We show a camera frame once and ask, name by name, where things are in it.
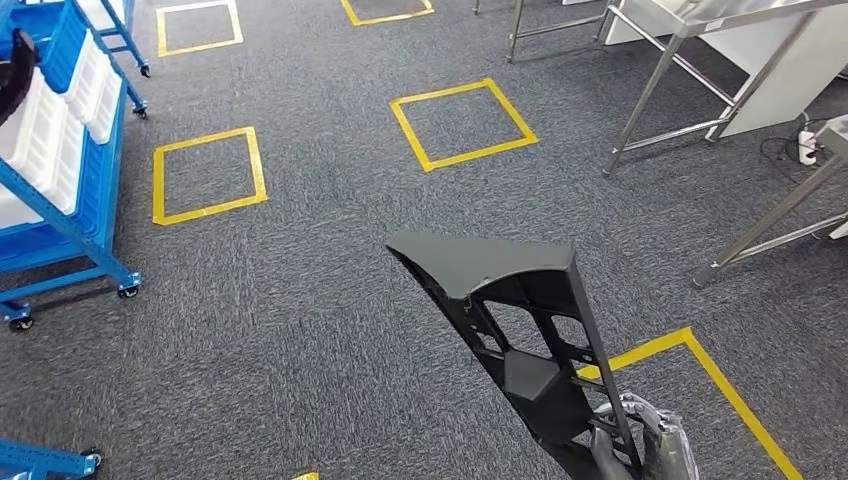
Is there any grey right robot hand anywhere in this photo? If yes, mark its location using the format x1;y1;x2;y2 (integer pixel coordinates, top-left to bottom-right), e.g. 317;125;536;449
588;392;701;480

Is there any long black plastic car part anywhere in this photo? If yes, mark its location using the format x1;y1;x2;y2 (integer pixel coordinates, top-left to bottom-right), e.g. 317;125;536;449
385;230;647;480

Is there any black curved part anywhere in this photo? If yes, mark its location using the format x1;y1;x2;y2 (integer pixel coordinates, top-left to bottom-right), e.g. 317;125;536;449
0;29;38;127

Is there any white power strip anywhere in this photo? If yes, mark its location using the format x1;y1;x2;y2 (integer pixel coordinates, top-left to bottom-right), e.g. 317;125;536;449
796;129;818;167

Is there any white cabinet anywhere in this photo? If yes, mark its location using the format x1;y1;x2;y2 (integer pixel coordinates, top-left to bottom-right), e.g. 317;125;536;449
606;0;848;140

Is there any stainless steel side table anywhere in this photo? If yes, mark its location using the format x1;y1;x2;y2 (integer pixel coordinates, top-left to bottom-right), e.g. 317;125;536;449
601;0;848;177

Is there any white plastic bin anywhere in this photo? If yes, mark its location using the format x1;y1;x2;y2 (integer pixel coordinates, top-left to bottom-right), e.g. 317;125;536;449
86;66;125;146
46;112;89;217
62;29;111;127
0;185;48;230
0;69;68;193

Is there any blue plastic bin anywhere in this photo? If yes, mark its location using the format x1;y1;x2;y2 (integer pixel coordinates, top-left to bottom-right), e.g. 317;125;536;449
0;0;87;94

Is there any stainless steel table frame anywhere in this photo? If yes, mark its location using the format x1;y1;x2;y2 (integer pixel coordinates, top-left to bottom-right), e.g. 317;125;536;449
471;0;614;66

